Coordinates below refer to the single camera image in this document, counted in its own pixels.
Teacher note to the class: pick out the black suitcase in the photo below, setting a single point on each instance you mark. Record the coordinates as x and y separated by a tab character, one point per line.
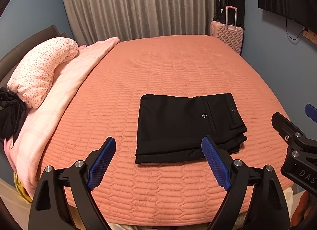
229	5

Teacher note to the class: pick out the person's right hand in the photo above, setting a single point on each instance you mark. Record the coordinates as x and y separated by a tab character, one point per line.
302	210

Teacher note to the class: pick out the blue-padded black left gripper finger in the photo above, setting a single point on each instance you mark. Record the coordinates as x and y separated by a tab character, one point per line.
49	209

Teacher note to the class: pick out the black pants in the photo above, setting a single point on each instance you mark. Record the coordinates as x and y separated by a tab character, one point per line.
170	129

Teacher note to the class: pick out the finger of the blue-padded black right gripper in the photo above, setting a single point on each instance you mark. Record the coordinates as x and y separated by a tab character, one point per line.
267	207

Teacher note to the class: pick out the salmon quilted bedspread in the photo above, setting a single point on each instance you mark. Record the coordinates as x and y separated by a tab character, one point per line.
107	105

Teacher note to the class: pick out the black crumpled garment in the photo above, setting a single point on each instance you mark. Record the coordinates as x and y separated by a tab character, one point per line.
13	114

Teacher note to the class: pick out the light pink folded blanket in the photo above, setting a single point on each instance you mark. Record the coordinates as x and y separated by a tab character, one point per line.
25	153

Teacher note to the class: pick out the grey pleated curtain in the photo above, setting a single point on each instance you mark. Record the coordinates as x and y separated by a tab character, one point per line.
94	20

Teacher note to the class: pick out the yellow object beside bed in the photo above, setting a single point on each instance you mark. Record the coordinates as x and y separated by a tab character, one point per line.
20	189

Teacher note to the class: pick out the wooden wall socket plate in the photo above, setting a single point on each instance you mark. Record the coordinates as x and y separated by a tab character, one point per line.
310	36

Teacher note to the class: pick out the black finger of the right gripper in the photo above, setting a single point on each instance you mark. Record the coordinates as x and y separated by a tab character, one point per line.
288	131

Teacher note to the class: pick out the pink hard-shell suitcase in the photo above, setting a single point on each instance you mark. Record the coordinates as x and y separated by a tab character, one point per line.
232	35

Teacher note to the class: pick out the dark grey bed headboard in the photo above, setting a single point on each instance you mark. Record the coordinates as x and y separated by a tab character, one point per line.
11	60

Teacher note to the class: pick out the pink dotted pillow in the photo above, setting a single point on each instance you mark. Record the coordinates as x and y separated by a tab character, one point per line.
33	77

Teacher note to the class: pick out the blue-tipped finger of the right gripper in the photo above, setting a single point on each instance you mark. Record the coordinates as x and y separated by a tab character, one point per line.
311	112

